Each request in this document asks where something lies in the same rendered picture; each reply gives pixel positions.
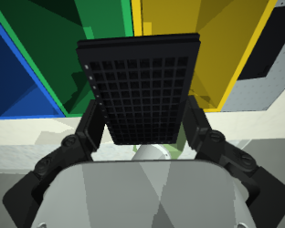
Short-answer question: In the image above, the green open-top bin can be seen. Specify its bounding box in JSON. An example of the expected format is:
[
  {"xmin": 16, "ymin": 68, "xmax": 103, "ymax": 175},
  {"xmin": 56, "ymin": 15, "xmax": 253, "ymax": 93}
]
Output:
[{"xmin": 0, "ymin": 0, "xmax": 134, "ymax": 118}]

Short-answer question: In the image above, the yellow open bin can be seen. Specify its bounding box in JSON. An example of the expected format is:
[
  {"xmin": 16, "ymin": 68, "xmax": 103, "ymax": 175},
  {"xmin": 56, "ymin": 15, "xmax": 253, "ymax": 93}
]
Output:
[{"xmin": 132, "ymin": 0, "xmax": 278, "ymax": 112}]

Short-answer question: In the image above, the blue open-top bin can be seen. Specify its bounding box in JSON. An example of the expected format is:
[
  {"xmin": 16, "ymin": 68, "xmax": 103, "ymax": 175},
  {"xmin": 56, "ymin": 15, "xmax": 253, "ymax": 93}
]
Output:
[{"xmin": 0, "ymin": 23, "xmax": 66, "ymax": 119}]

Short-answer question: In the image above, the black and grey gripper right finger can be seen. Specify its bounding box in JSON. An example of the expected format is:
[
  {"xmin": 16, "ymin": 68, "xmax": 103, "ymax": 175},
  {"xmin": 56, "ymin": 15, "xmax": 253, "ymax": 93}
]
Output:
[{"xmin": 182, "ymin": 95, "xmax": 285, "ymax": 228}]

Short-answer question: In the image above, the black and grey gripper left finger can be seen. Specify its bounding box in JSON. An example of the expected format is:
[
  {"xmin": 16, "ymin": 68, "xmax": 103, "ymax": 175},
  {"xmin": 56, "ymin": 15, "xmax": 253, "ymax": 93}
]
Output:
[{"xmin": 2, "ymin": 99, "xmax": 106, "ymax": 228}]

